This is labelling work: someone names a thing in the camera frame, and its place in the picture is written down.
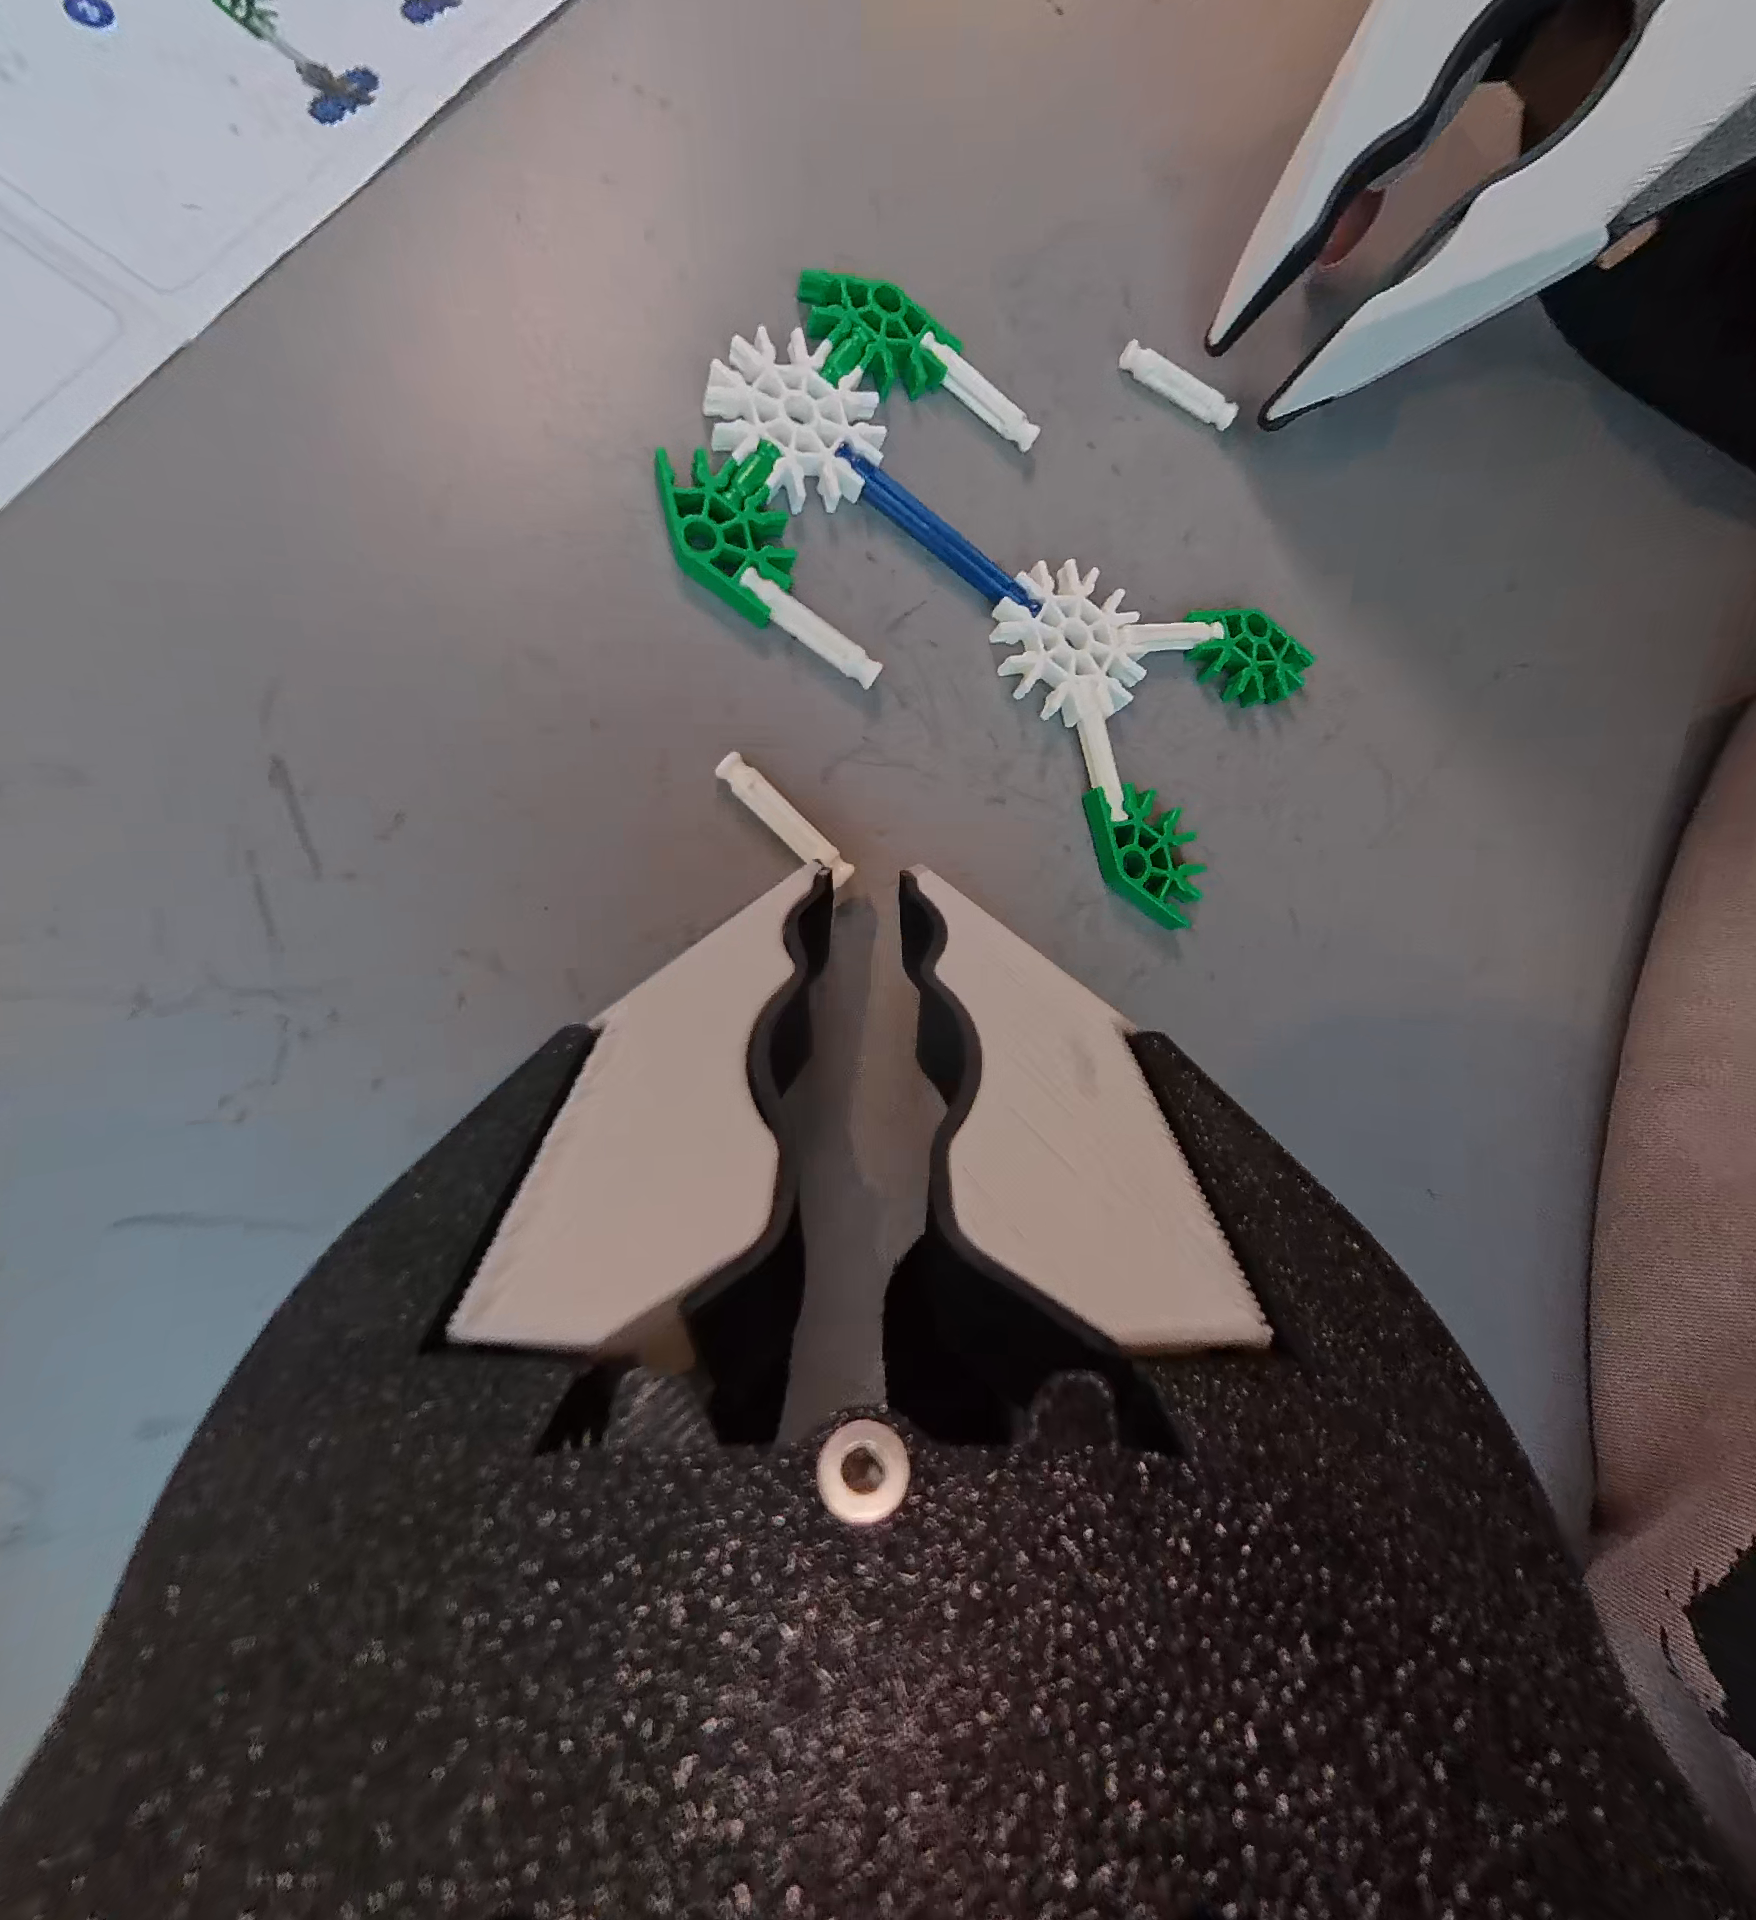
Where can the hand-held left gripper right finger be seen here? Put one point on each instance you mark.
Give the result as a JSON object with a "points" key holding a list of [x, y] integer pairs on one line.
{"points": [[1090, 1185]]}

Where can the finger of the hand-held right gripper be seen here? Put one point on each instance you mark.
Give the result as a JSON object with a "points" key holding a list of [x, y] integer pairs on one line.
{"points": [[1344, 119], [1538, 238]]}

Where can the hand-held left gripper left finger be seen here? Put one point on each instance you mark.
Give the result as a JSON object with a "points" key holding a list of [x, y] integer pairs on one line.
{"points": [[622, 1185]]}

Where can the green fan toy connector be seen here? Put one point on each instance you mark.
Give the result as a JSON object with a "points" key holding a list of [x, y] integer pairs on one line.
{"points": [[1103, 859], [1273, 645]]}

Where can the white snowflake toy connector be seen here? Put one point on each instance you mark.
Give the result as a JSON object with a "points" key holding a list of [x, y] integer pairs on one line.
{"points": [[1045, 663]]}

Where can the green white toy connector assembly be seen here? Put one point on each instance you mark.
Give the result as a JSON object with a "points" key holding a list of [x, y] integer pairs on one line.
{"points": [[953, 536]]}

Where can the grey desk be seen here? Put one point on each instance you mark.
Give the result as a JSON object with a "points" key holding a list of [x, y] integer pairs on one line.
{"points": [[370, 825]]}

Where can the person's right hand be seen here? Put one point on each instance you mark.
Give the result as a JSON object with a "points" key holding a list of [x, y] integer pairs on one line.
{"points": [[1348, 231]]}

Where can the folded paper instruction sheet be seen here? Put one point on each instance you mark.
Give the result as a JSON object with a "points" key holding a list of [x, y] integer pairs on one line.
{"points": [[70, 229]]}

